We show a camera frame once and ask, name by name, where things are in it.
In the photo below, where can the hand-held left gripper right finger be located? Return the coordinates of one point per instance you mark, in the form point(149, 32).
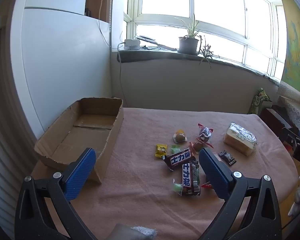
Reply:
point(212, 172)

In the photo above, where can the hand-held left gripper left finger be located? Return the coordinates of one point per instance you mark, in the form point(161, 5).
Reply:
point(81, 172)

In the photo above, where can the small red candy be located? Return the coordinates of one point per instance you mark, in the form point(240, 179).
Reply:
point(207, 185)

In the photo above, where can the brown chocolate bar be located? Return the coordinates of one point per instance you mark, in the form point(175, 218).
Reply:
point(177, 158)
point(188, 177)

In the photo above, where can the clear red-tied snack packet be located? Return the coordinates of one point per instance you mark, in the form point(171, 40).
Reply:
point(197, 146)
point(205, 133)

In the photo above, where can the green candy packet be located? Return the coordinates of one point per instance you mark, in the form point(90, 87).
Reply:
point(177, 188)
point(175, 149)

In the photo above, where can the sliced bread packet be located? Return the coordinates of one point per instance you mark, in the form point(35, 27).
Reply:
point(238, 137)

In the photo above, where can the cardboard box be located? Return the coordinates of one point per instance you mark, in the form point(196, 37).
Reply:
point(90, 125)

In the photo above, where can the yellow candy packet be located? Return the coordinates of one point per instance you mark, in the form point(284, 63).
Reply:
point(161, 150)

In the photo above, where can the black patterned candy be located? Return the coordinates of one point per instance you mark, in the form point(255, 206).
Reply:
point(227, 157)

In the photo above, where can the white lace cloth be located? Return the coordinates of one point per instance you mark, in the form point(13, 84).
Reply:
point(292, 110)

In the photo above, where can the dark red furniture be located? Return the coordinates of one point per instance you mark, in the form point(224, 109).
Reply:
point(272, 117)

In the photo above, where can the orange jelly cup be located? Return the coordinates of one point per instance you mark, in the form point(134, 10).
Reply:
point(180, 137)

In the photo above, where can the green printed bag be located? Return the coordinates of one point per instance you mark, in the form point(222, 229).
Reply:
point(258, 102)

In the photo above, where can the pink table cloth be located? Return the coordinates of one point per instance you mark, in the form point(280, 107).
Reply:
point(145, 205)

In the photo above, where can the white ribbed radiator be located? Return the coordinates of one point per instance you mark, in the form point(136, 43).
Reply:
point(5, 155)

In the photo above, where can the grey cloth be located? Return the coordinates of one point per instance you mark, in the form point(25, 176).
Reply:
point(130, 233)

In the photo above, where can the white refrigerator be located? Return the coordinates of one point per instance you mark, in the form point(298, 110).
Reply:
point(65, 67)

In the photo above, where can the small trailing plant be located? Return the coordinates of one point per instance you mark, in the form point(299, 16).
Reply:
point(206, 51)

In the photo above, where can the grey window sill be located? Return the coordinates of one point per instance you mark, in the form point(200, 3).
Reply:
point(165, 55)

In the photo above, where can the potted spider plant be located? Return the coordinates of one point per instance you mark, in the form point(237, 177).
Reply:
point(188, 45)

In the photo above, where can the white electrical device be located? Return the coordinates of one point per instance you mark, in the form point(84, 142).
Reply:
point(131, 44)

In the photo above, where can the brown wooden panel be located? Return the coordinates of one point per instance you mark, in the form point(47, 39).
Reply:
point(95, 0)

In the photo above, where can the wall poster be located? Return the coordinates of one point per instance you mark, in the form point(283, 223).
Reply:
point(295, 55)

